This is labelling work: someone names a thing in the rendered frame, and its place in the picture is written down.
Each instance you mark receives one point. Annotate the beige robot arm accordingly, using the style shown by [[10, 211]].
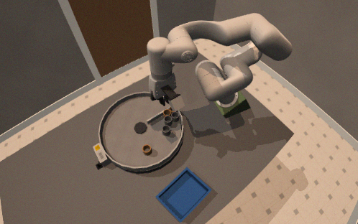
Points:
[[180, 48]]

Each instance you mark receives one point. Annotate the blue crate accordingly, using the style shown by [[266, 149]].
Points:
[[183, 194]]

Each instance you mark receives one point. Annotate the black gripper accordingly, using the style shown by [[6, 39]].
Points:
[[156, 85]]

